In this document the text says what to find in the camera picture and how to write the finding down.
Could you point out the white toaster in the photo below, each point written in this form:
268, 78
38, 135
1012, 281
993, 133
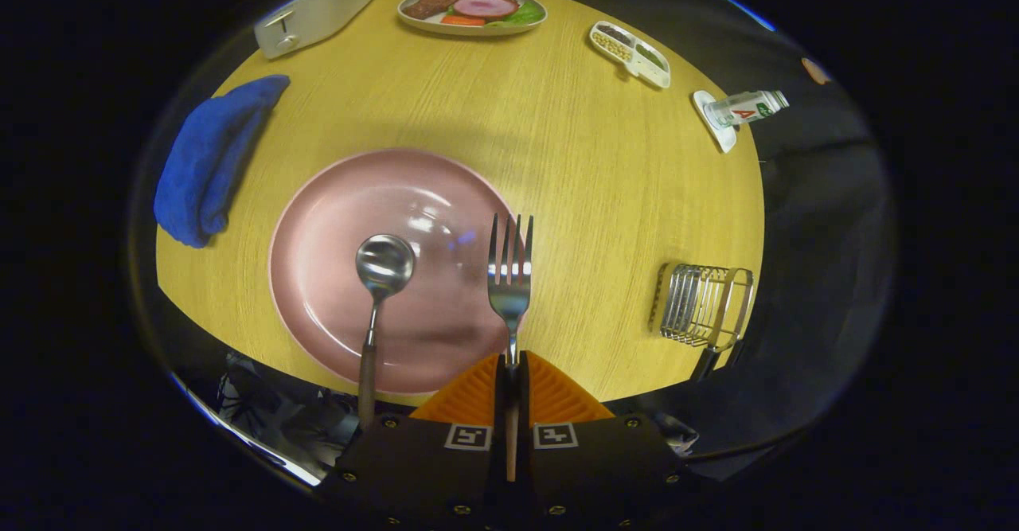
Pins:
318, 13

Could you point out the black table clamp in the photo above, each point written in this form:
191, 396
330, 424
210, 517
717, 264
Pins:
704, 364

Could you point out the pink ham slice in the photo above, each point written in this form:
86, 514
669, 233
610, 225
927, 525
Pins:
486, 7

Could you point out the pink plate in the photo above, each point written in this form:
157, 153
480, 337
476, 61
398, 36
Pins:
334, 276

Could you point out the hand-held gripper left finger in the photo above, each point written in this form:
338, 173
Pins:
422, 475

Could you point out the green lettuce leaf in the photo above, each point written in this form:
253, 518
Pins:
525, 13

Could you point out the large brown meat piece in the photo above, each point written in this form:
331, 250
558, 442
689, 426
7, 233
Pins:
430, 1

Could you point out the white bottle red label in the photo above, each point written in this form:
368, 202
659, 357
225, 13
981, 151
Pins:
744, 109

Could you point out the blue towel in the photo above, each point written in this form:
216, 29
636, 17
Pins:
207, 165

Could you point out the white square coaster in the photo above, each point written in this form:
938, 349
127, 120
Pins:
720, 134

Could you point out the white food plate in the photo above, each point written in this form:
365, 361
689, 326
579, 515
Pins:
478, 29

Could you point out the red tomato slice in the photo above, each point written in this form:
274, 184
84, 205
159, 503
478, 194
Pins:
462, 20

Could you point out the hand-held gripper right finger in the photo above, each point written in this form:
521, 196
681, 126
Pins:
597, 475

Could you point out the person's patterned clothing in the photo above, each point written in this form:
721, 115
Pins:
279, 415

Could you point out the white divided bean dish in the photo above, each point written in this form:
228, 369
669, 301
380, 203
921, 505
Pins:
633, 55

